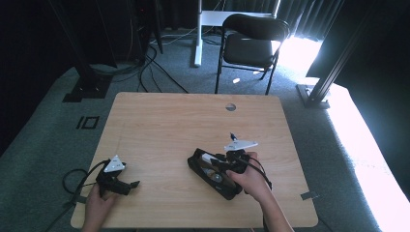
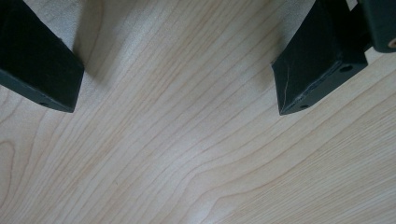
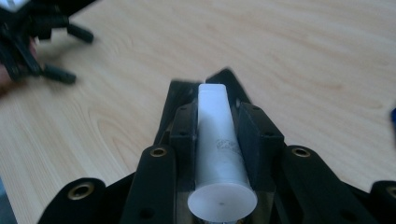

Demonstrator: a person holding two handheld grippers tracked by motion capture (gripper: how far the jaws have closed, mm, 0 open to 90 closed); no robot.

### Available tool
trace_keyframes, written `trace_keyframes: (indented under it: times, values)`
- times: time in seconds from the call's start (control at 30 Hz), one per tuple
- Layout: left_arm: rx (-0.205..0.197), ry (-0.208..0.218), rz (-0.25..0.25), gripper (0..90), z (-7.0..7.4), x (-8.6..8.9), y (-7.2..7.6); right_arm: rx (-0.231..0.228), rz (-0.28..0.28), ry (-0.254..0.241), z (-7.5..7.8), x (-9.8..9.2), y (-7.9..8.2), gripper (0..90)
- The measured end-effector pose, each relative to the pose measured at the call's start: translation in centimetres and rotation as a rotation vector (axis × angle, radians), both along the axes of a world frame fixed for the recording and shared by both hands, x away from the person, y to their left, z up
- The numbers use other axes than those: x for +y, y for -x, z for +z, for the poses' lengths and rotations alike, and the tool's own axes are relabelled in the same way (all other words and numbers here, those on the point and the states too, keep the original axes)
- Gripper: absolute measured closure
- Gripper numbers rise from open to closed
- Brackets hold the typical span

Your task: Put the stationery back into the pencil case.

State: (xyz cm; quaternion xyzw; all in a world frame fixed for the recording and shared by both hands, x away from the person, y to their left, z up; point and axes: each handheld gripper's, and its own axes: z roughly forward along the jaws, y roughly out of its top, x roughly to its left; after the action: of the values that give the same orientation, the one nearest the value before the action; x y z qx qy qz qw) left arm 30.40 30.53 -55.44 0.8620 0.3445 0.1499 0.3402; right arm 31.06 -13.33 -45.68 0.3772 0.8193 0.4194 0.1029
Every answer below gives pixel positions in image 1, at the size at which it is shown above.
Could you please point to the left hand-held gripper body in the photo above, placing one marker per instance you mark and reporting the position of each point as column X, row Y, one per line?
column 111, row 183

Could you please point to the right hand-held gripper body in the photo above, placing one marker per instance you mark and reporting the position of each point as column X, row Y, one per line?
column 238, row 158

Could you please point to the black pencil case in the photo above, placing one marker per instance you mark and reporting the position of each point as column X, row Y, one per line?
column 206, row 175

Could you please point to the blue pen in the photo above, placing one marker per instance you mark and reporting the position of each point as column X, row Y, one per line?
column 233, row 136

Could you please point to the person's right hand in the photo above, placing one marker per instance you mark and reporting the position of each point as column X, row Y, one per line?
column 251, row 180

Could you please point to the person's left hand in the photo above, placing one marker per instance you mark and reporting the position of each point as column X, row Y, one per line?
column 97, row 208

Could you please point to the black floor tape marking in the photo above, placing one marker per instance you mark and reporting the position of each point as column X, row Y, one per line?
column 87, row 122

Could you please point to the grey tape strip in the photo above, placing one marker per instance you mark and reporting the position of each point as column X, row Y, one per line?
column 310, row 195

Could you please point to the black metal stand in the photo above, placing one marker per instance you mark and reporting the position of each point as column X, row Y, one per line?
column 85, row 77
column 322, row 87

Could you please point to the black folding chair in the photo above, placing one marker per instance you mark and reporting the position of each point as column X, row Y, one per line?
column 248, row 48

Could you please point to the black computer tower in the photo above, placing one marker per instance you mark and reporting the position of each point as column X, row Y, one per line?
column 145, row 29

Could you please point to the dark curtain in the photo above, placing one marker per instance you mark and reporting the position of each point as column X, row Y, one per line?
column 380, row 64

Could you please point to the white desk frame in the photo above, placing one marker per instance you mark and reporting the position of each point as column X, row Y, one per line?
column 198, row 38

